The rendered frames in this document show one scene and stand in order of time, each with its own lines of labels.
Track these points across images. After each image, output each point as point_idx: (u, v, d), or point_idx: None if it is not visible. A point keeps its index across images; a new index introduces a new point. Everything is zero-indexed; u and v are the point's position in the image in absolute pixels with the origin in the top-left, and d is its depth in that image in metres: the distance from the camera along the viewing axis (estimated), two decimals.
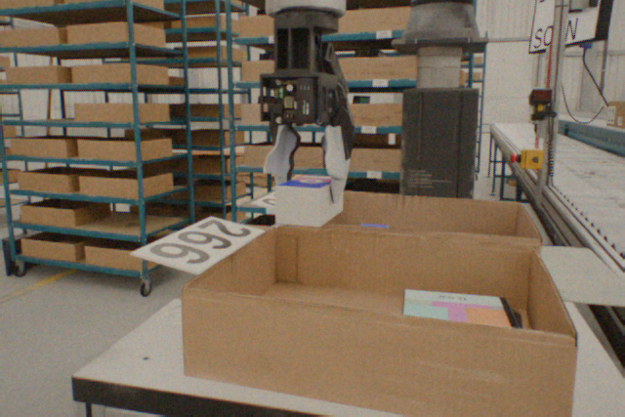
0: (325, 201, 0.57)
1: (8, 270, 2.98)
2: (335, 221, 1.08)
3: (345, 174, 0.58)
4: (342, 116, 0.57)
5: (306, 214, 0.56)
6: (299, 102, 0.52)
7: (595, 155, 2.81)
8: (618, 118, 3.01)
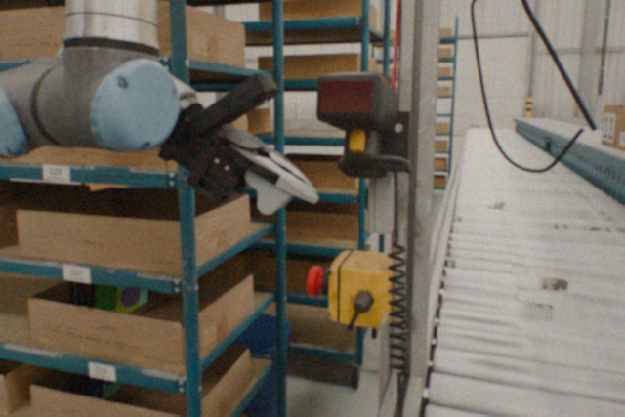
0: None
1: None
2: None
3: (288, 191, 0.59)
4: (239, 163, 0.59)
5: None
6: (215, 189, 0.63)
7: (579, 201, 1.60)
8: (621, 135, 1.80)
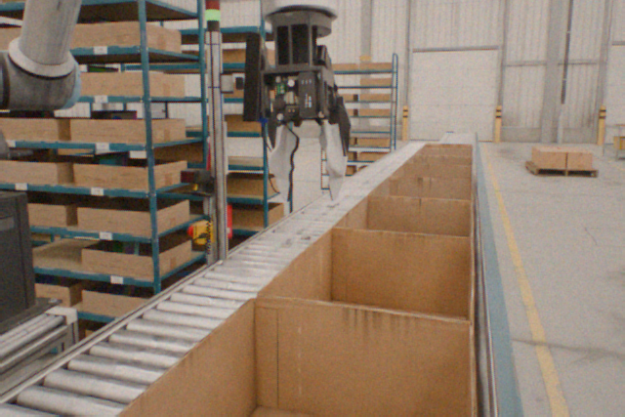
0: None
1: None
2: None
3: (343, 171, 0.58)
4: (339, 114, 0.58)
5: None
6: (301, 96, 0.53)
7: None
8: None
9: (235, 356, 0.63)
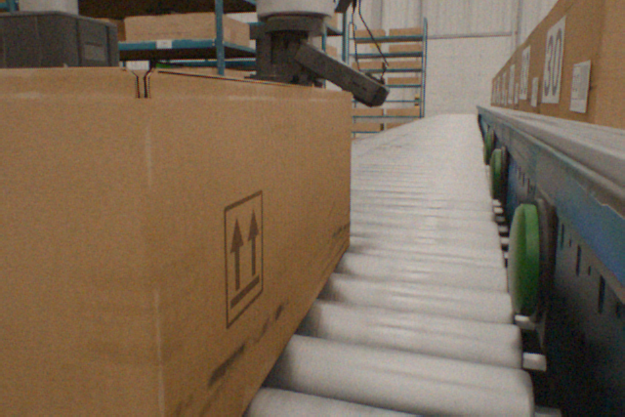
0: None
1: None
2: None
3: None
4: None
5: None
6: None
7: (456, 135, 2.57)
8: None
9: None
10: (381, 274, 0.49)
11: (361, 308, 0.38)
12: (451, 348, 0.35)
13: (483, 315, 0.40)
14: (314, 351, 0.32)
